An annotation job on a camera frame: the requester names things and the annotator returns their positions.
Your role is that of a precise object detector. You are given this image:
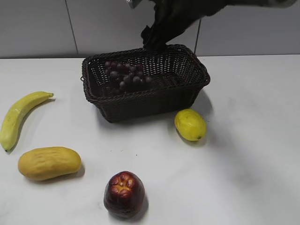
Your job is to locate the purple grape bunch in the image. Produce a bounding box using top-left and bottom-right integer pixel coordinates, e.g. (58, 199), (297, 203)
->
(105, 61), (152, 94)

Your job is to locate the black cloth-covered robot arm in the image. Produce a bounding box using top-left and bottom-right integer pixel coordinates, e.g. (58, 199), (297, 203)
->
(141, 0), (296, 53)

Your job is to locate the black wicker basket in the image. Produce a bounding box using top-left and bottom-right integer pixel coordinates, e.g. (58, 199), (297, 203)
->
(82, 44), (210, 123)

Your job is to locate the yellow lemon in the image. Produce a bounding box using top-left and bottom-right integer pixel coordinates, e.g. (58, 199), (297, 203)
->
(174, 109), (207, 142)

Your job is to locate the dark red wax apple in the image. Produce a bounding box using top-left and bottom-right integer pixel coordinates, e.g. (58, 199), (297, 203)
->
(104, 171), (145, 218)

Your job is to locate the orange mango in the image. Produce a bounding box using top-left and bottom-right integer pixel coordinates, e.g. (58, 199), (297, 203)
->
(18, 146), (82, 181)

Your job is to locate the yellow banana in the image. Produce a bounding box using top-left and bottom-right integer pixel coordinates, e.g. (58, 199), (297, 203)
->
(0, 91), (54, 152)

